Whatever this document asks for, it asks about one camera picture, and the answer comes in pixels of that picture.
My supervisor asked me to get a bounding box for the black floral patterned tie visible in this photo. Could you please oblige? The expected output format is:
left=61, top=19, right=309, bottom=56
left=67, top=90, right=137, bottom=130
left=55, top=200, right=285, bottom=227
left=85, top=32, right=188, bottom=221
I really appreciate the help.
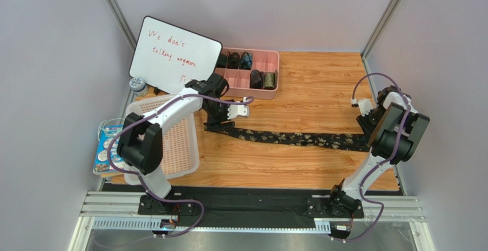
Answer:
left=204, top=125, right=370, bottom=152

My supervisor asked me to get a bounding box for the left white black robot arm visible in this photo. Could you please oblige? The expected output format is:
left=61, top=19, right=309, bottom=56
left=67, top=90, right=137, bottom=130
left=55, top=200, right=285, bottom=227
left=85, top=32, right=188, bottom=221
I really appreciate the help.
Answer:
left=115, top=73, right=252, bottom=201

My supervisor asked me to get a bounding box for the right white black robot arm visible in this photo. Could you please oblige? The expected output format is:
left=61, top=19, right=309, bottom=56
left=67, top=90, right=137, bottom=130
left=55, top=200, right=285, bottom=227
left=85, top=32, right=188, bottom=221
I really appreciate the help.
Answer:
left=325, top=85, right=430, bottom=218

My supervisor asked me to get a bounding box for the pink divided organizer box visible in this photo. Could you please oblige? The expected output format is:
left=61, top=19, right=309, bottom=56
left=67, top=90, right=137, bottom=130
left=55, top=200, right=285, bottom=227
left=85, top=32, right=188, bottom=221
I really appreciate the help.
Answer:
left=215, top=48, right=280, bottom=100

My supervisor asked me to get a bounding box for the white plastic mesh basket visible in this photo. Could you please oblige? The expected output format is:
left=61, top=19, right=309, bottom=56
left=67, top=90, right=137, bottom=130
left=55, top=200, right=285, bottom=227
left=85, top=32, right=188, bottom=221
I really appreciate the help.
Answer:
left=125, top=95, right=199, bottom=181

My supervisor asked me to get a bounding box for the black rolled tie far left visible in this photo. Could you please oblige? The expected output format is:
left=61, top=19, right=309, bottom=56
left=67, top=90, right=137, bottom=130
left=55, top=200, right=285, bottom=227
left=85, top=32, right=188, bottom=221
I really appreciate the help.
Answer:
left=215, top=53, right=228, bottom=68

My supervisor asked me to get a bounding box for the black glossy rolled tie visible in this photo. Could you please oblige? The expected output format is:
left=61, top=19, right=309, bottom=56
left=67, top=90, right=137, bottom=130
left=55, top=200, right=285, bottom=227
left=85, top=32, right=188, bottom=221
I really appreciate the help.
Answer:
left=249, top=69, right=264, bottom=89

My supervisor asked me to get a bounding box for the dark blue rolled tie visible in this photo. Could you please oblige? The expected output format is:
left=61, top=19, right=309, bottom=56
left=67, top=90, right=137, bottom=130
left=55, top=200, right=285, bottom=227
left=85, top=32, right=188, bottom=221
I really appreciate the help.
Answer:
left=239, top=51, right=253, bottom=70

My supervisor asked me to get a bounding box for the olive green rolled tie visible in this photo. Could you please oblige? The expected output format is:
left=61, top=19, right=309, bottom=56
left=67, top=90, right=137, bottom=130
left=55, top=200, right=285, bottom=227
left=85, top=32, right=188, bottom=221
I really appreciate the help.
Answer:
left=262, top=71, right=278, bottom=91

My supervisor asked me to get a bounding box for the white whiteboard with red writing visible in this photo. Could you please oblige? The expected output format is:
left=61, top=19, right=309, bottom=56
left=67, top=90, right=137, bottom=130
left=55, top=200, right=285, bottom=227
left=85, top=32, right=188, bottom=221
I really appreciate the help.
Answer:
left=129, top=16, right=223, bottom=94

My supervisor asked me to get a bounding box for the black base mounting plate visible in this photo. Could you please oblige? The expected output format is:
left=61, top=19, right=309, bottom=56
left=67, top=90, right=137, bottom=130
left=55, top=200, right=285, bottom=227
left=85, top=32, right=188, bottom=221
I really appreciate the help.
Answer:
left=103, top=183, right=403, bottom=229

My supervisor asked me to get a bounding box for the small blue white jar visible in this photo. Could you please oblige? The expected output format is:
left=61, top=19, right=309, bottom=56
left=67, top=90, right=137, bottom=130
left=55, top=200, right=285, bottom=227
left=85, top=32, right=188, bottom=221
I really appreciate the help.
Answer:
left=129, top=77, right=148, bottom=97

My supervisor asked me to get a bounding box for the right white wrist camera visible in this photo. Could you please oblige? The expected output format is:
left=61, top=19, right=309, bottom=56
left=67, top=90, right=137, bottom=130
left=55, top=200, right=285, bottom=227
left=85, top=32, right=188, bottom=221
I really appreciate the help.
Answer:
left=351, top=99, right=374, bottom=116

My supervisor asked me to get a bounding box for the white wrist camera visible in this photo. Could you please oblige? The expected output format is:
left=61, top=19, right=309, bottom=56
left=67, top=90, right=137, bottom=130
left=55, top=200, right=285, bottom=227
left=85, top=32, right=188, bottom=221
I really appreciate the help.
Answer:
left=351, top=99, right=374, bottom=116
left=227, top=96, right=254, bottom=120

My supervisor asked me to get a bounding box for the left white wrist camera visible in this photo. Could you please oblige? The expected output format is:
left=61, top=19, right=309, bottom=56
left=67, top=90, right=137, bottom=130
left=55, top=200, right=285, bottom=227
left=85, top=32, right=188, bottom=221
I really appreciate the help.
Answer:
left=227, top=96, right=254, bottom=120

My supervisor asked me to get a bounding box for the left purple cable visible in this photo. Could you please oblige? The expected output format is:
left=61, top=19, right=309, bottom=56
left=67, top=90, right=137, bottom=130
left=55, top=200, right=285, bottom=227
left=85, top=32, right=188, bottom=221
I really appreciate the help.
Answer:
left=107, top=93, right=255, bottom=238

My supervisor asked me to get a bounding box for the aluminium frame rail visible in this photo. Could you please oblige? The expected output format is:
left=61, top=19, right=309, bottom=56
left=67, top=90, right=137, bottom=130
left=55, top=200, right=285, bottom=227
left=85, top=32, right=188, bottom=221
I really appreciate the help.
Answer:
left=69, top=187, right=435, bottom=250

